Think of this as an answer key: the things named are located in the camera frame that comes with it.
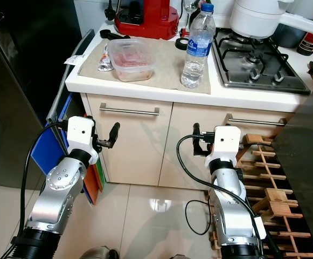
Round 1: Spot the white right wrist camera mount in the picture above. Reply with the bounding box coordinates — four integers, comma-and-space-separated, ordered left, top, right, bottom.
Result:
210, 125, 242, 163

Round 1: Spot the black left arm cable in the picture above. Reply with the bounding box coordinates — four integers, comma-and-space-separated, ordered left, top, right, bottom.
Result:
5, 121, 69, 259

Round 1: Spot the steel cabinet bar handle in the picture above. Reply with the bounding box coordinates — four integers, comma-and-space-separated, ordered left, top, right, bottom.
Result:
226, 114, 288, 128
99, 103, 161, 117

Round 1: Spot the black tape roll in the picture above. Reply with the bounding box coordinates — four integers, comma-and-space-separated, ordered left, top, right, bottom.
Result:
175, 37, 190, 51

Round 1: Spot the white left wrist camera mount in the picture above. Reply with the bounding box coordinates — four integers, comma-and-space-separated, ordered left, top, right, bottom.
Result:
67, 115, 100, 166

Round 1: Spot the black portafilter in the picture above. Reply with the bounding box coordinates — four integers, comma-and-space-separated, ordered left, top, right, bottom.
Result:
99, 29, 131, 40

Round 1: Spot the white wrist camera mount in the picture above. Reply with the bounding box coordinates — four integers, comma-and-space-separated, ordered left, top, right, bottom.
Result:
210, 125, 242, 163
67, 115, 100, 166

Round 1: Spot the wooden slatted rack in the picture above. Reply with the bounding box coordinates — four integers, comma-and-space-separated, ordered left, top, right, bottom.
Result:
199, 132, 313, 259

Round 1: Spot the beige cloth mat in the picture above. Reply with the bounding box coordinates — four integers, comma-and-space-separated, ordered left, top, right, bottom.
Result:
78, 37, 212, 96

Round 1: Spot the white paper tag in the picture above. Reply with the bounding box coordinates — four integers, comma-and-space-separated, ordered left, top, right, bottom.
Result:
64, 53, 83, 66

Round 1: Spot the clear plastic food container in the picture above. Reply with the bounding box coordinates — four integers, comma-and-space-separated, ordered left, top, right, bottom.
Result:
106, 37, 158, 83

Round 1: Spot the green cutting board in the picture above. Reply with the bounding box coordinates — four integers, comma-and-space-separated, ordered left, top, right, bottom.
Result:
94, 161, 105, 193

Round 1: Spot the small silver foil tube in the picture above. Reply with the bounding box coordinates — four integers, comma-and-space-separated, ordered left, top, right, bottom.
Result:
98, 45, 114, 73

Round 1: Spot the clear water bottle blue cap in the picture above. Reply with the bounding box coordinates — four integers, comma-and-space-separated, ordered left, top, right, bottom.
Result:
180, 2, 217, 89

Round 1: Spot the red coffee machine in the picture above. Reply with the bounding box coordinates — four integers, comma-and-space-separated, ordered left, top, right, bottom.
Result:
114, 0, 180, 40

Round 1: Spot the thin black floor cable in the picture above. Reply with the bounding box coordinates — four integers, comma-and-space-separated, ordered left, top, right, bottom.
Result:
184, 199, 214, 236

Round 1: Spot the dark cooking pot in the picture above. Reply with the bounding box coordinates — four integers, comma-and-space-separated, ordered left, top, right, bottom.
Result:
272, 23, 307, 49

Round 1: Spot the grey robot left leg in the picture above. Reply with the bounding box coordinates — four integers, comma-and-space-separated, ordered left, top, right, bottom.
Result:
79, 245, 120, 259

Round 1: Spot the clear wine glass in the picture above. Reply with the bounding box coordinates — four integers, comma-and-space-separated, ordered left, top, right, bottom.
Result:
182, 0, 198, 13

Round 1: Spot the blue cutting board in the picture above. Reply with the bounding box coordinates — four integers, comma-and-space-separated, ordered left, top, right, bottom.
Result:
30, 94, 71, 176

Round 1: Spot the tall dark steel fridge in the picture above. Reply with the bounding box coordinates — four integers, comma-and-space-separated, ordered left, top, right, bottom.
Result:
0, 0, 99, 190

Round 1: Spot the orange cutting board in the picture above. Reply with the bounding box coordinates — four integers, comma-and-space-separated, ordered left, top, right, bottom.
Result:
83, 166, 102, 206

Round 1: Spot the dark bottle red label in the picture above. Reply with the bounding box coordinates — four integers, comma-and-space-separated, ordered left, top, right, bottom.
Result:
297, 3, 313, 57

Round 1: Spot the steel mini fridge body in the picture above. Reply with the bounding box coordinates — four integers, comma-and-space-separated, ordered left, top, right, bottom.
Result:
272, 56, 313, 188

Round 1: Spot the grey metal tray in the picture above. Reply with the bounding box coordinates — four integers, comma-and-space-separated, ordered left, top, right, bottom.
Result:
46, 29, 95, 126

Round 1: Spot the white cooking pot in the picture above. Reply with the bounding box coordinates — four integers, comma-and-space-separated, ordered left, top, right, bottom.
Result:
228, 0, 313, 40

